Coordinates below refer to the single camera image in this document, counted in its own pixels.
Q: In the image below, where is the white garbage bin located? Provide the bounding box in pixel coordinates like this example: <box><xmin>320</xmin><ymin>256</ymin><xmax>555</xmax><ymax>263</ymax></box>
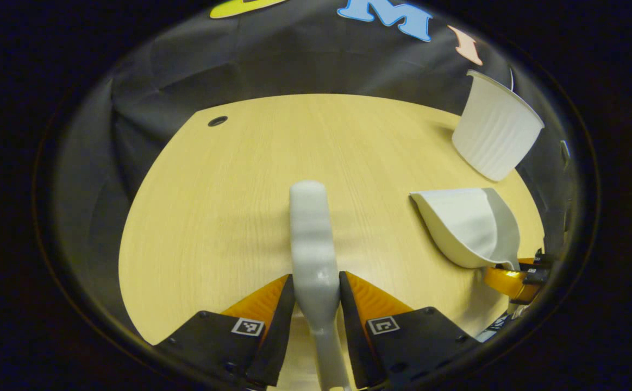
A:
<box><xmin>452</xmin><ymin>70</ymin><xmax>545</xmax><ymax>182</ymax></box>

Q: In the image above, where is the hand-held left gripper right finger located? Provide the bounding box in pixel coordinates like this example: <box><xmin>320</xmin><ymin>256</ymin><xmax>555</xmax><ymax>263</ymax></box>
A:
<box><xmin>339</xmin><ymin>272</ymin><xmax>479</xmax><ymax>389</ymax></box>

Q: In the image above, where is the grey dustpan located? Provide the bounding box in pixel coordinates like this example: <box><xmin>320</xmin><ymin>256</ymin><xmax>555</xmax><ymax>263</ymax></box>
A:
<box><xmin>409</xmin><ymin>187</ymin><xmax>522</xmax><ymax>270</ymax></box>

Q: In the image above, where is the small grey broom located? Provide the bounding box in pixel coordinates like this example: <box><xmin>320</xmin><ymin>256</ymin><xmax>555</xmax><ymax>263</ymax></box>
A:
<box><xmin>289</xmin><ymin>181</ymin><xmax>352</xmax><ymax>391</ymax></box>

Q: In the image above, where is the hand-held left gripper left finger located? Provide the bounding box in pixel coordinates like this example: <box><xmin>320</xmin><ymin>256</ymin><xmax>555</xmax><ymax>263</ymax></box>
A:
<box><xmin>155</xmin><ymin>274</ymin><xmax>296</xmax><ymax>387</ymax></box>

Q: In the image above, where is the black backdrop cloth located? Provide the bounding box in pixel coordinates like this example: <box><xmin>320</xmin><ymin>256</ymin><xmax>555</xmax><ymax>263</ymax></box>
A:
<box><xmin>55</xmin><ymin>0</ymin><xmax>572</xmax><ymax>245</ymax></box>

